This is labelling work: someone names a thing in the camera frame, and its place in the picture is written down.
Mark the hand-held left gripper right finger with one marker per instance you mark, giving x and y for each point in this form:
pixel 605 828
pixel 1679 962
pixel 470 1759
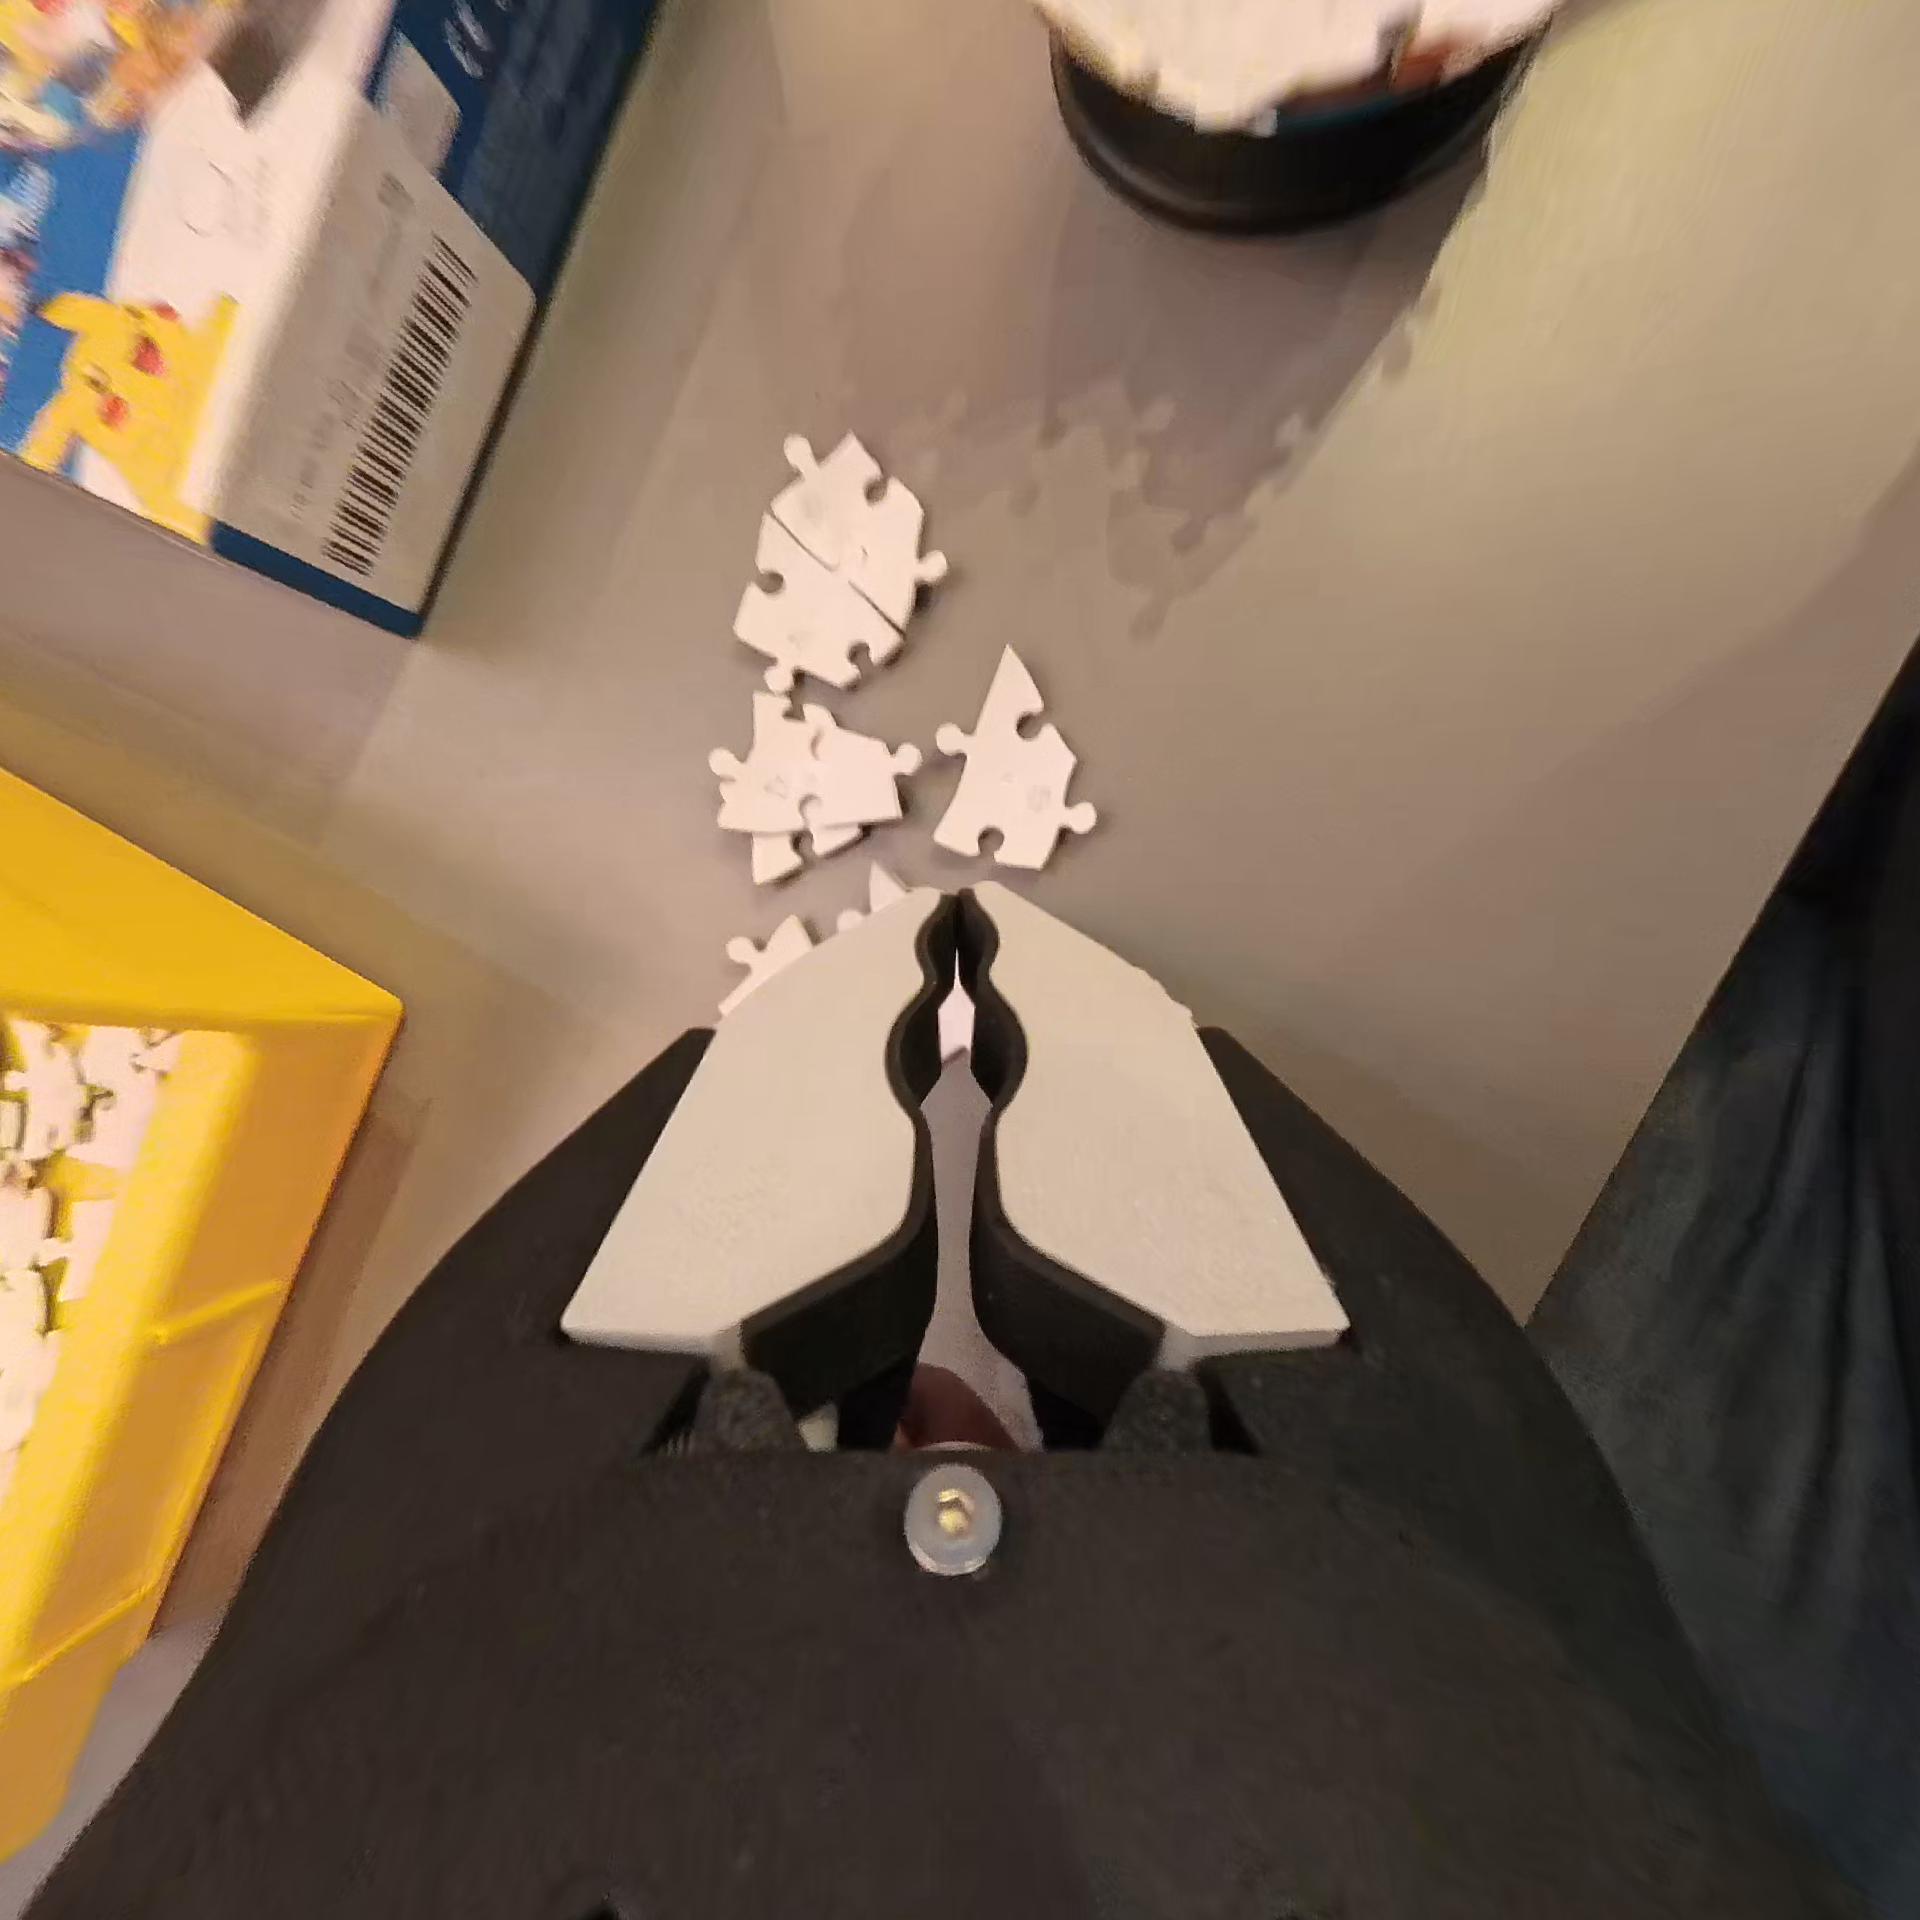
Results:
pixel 1154 1185

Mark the yellow cardboard box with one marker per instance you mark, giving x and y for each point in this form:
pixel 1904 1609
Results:
pixel 224 1141

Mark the pile of white puzzle pieces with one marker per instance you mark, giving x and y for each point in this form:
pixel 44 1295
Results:
pixel 44 1231

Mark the black round container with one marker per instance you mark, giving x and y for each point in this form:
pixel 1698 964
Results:
pixel 1290 165

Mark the dark blue cloth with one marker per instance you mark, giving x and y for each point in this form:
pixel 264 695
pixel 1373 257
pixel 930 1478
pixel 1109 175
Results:
pixel 1770 1201

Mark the blue printed puzzle carton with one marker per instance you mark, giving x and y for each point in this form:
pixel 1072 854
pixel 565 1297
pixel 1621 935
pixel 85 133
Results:
pixel 301 301

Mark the group of puzzle pieces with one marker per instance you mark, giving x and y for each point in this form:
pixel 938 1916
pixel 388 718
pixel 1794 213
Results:
pixel 1013 780

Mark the partly built puzzle ball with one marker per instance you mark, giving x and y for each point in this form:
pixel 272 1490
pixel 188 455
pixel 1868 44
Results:
pixel 1277 44

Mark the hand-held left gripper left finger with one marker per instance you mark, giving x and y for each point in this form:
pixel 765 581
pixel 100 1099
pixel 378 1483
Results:
pixel 751 1185

